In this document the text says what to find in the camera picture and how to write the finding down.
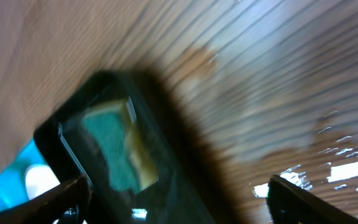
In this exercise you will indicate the teal plastic tray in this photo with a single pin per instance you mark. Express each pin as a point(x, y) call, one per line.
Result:
point(12, 178)

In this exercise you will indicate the green and yellow sponge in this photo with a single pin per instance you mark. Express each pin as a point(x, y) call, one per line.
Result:
point(113, 125)

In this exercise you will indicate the white plate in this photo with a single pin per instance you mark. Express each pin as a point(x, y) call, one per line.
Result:
point(39, 179)

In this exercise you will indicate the black tray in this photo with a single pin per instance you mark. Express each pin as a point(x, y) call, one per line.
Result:
point(186, 191)

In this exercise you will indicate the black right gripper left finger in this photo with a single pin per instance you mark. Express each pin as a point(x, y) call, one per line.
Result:
point(50, 206)

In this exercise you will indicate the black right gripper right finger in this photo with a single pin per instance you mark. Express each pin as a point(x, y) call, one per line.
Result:
point(288, 203)

